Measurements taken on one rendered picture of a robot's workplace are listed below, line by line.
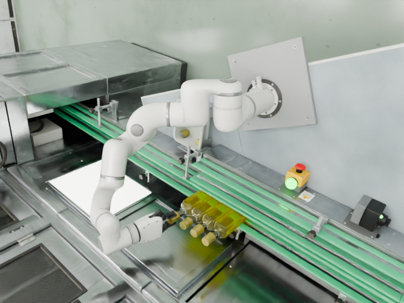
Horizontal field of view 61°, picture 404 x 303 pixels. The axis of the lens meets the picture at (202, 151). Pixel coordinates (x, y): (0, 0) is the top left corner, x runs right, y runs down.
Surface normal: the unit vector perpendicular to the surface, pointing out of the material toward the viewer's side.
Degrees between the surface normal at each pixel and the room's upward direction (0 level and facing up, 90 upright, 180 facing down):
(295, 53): 4
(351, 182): 0
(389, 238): 90
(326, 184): 0
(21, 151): 90
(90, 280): 90
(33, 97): 90
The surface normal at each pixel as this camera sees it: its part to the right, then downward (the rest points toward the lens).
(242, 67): -0.59, 0.32
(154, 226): 0.56, 0.45
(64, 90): 0.76, 0.39
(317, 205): 0.11, -0.86
